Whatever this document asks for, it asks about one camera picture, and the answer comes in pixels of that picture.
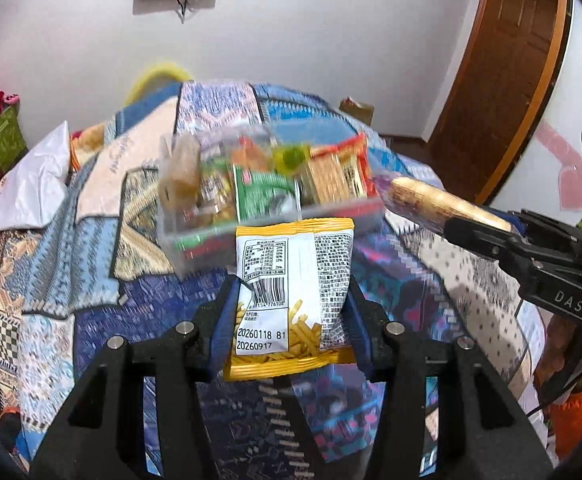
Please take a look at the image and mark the orange yellow packet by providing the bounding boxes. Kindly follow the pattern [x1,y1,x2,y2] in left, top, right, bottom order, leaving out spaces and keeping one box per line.
[68,126,108,172]

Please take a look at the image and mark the yellow cracker packet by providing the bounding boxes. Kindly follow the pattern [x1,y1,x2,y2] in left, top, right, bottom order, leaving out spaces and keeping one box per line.
[306,155,353,204]

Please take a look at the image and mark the red packet large characters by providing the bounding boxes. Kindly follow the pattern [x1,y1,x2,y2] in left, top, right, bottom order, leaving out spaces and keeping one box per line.
[340,134,378,197]

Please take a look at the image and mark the yellow fries snack packet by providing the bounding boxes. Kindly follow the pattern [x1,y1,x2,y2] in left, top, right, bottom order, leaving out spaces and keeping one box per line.
[222,217,358,382]

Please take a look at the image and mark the yellow plastic ring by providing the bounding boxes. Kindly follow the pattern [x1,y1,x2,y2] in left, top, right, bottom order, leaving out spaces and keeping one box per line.
[128,61,195,104]

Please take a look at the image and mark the white plastic bag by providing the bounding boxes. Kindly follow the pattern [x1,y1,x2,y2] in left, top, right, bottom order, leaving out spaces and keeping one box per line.
[0,120,73,234]

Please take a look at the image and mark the green pea snack packet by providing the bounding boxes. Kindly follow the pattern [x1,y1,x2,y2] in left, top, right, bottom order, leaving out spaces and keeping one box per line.
[232,166,300,222]

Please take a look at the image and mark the brown paper bag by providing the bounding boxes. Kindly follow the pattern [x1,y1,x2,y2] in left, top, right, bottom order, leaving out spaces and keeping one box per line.
[339,97,375,127]

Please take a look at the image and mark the brown biscuit roll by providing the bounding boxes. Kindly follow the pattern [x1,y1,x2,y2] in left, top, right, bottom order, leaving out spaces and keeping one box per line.
[160,134,204,207]

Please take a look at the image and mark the wooden door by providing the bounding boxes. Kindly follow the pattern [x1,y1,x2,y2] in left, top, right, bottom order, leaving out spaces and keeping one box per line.
[427,0,570,207]

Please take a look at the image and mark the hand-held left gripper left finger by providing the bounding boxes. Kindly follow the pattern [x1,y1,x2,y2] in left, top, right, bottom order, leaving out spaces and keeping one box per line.
[30,276,244,480]

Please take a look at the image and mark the green jelly cup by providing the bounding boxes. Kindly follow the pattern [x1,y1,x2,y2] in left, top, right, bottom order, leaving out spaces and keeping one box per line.
[271,143,313,174]

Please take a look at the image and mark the pale biscuit roll clear wrap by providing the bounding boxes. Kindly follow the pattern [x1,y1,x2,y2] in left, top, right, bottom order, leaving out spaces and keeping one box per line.
[388,176,514,235]

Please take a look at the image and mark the dark blue printed cloth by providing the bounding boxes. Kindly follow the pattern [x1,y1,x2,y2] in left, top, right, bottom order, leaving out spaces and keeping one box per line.
[74,230,452,480]

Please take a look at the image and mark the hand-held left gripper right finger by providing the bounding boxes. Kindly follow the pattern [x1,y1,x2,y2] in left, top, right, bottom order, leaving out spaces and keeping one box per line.
[343,280,555,480]

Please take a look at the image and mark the small clear mixed snack packet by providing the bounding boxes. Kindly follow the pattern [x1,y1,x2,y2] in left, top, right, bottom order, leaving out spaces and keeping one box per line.
[197,159,238,227]

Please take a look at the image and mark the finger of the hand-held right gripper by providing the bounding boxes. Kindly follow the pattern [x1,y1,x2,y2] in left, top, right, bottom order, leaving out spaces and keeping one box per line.
[442,215,538,274]
[488,207,582,249]

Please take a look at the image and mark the patchwork patterned blanket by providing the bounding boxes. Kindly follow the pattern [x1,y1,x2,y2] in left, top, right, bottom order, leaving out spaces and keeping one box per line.
[0,79,552,480]

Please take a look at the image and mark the clear plastic storage container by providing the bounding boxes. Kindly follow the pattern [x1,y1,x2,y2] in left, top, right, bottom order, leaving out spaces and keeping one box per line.
[158,127,388,274]

